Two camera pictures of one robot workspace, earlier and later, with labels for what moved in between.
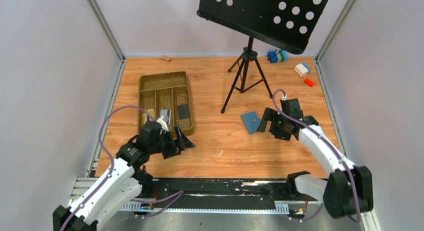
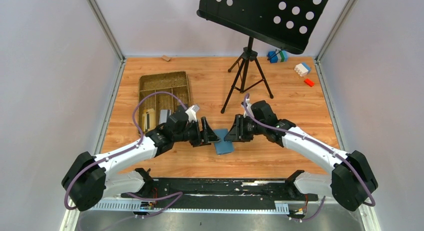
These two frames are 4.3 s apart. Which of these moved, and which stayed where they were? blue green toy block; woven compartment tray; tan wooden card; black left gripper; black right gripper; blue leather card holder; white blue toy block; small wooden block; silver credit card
Moved: blue leather card holder; black right gripper; black left gripper
Stayed: woven compartment tray; small wooden block; white blue toy block; silver credit card; tan wooden card; blue green toy block
